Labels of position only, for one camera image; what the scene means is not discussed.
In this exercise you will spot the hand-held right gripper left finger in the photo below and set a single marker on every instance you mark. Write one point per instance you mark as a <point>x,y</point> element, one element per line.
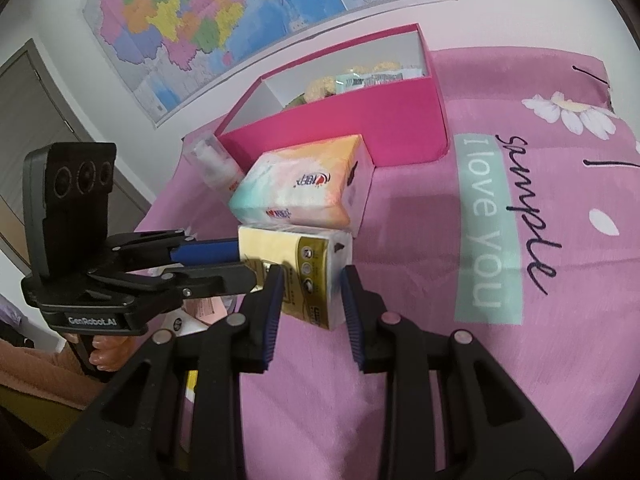
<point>274,310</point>

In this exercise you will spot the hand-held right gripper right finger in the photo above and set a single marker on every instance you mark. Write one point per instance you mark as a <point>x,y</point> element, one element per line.
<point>352,320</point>

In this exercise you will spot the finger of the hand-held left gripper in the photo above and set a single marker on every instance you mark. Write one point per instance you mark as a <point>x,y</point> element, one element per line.
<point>215,280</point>
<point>205,251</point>

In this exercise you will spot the yellow tissue pack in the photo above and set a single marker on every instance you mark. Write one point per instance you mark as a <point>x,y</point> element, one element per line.
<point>310,270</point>

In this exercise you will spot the pink cardboard box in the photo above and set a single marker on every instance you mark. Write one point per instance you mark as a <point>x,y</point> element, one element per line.
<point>350,120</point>

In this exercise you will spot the person's left forearm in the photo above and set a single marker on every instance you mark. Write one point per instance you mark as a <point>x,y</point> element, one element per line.
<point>40,370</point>

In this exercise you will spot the person's left hand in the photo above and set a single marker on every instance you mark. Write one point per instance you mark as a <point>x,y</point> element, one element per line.
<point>110,352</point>

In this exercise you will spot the pink packet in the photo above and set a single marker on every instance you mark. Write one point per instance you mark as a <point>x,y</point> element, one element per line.
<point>215,310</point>

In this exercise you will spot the clear printed packet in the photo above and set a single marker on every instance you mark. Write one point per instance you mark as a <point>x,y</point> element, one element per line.
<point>182,324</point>

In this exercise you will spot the clear plastic bottle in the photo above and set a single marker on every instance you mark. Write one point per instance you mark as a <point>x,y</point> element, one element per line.
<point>215,165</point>

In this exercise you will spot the grey door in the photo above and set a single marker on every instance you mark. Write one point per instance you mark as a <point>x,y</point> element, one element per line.
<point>25,125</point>

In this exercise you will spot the pastel tissue pack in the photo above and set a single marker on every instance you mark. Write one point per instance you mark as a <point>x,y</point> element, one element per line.
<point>300,180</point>

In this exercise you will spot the pink flower print bed sheet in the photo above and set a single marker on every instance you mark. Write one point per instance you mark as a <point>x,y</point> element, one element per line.
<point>500,385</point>

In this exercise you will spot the mustard yellow cloth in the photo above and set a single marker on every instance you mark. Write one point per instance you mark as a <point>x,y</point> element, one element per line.
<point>45,420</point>

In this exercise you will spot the beige plush toy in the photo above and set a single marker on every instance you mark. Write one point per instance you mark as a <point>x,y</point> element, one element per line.
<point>320,87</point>

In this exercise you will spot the mint green packet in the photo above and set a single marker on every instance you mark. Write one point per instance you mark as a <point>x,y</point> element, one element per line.
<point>370,80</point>

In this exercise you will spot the colourful wall map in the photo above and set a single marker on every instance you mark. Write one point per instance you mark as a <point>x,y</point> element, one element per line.
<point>200,20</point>

